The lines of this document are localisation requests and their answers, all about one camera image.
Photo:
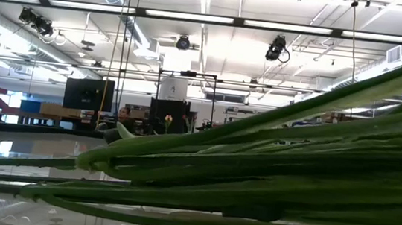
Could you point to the distant red flowers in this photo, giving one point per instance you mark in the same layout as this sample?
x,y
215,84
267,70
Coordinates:
x,y
187,118

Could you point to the black overhead frame beam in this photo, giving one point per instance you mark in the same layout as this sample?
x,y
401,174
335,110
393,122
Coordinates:
x,y
233,21

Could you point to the distant pink yellow tulip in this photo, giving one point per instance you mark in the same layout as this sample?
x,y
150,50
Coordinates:
x,y
168,118

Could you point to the black table frame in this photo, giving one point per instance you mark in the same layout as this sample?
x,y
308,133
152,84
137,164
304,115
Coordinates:
x,y
34,129

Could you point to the black distant rig frame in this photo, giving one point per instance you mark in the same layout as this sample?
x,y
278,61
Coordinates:
x,y
188,73

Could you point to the black monitor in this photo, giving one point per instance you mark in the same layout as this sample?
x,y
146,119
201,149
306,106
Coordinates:
x,y
88,95

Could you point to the large red flower bunch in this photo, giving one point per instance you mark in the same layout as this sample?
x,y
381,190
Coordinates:
x,y
255,163

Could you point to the person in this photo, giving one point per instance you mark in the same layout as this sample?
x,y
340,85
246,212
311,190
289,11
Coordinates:
x,y
124,112

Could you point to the black hung camera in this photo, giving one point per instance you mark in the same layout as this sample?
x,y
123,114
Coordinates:
x,y
183,43
276,47
36,22

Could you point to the white ceiling vent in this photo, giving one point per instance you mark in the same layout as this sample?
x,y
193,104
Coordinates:
x,y
394,54

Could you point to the cardboard box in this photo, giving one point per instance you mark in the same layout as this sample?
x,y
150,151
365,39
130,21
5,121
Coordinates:
x,y
62,110

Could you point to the blue box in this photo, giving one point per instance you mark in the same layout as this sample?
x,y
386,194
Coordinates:
x,y
30,106

